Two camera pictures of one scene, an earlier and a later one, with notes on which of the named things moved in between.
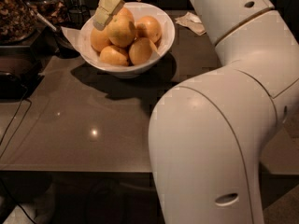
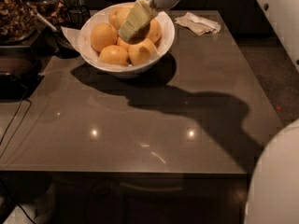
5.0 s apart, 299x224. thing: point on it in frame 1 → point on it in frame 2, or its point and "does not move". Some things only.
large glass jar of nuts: x=18 y=20 does not move
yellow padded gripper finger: x=111 y=1 → x=137 y=21
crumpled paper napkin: x=192 y=21 does not move
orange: x=148 y=27 does not move
